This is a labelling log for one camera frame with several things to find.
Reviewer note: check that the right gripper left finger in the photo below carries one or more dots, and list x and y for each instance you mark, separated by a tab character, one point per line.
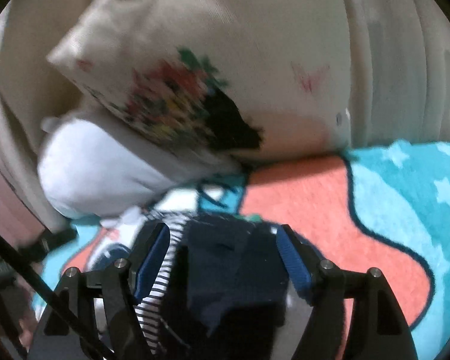
91	315

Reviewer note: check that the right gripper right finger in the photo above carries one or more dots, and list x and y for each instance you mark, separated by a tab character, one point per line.
354	315

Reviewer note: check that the navy striped pants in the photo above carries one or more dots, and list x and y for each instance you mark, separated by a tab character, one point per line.
220	292

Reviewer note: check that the teal cartoon fleece blanket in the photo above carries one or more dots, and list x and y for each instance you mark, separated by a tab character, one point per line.
386	207

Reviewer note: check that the grey white plush pillow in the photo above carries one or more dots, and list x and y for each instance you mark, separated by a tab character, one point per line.
91	163

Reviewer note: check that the cream floral print pillow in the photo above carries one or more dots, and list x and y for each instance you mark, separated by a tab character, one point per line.
263	80

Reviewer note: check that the beige curtain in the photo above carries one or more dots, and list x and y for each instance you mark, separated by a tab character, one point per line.
400	81

